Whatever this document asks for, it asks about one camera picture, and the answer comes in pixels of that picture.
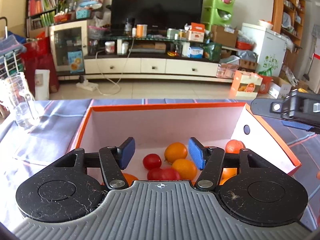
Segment red tomato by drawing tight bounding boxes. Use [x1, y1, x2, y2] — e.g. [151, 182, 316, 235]
[143, 153, 162, 171]
[147, 168, 181, 181]

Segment orange fruit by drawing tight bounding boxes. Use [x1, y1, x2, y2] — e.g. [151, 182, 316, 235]
[123, 173, 139, 186]
[225, 139, 245, 154]
[164, 142, 188, 164]
[171, 159, 197, 181]

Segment orange cardboard box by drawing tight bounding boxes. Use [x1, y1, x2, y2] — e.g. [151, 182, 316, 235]
[73, 102, 301, 180]

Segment orange white fruit carton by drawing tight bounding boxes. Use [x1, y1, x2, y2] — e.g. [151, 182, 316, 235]
[229, 70, 263, 99]

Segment white chest freezer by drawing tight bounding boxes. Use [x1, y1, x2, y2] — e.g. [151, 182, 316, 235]
[241, 23, 288, 77]

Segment white power strip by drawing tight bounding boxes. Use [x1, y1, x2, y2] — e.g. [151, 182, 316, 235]
[76, 81, 99, 92]

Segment blue plaid tablecloth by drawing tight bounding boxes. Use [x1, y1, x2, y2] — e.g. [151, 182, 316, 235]
[1, 99, 319, 231]

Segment wooden bookshelf right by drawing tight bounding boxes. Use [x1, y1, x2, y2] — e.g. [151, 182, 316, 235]
[272, 0, 305, 70]

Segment white TV stand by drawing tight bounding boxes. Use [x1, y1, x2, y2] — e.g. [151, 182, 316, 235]
[84, 36, 233, 83]

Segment brown cardboard box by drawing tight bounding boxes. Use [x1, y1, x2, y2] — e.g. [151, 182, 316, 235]
[210, 25, 238, 48]

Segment white paper bag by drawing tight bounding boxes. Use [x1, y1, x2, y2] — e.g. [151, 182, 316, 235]
[35, 69, 50, 101]

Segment clear glass jar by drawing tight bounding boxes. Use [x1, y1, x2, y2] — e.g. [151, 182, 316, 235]
[2, 72, 36, 130]

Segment orange white milk carton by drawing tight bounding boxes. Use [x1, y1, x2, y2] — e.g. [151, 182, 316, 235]
[187, 23, 205, 42]

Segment red shopping bag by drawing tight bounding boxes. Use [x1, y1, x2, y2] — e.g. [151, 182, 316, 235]
[21, 37, 60, 94]

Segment glass door cabinet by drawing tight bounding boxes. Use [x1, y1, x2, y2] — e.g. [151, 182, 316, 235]
[49, 20, 91, 73]

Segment orange cylindrical tin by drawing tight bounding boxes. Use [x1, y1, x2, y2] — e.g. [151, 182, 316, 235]
[136, 24, 148, 38]

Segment green stacking bins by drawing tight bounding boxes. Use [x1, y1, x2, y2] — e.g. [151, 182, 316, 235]
[201, 0, 235, 31]

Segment shopping trolley cart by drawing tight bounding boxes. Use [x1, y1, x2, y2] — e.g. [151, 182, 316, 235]
[0, 17, 26, 80]

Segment black flat television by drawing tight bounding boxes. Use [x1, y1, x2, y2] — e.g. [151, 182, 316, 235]
[111, 0, 203, 31]

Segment black bookshelf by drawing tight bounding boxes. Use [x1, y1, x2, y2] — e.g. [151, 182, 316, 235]
[25, 0, 73, 33]

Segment beige floor air conditioner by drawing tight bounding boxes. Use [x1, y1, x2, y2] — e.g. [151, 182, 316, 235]
[1, 0, 27, 36]

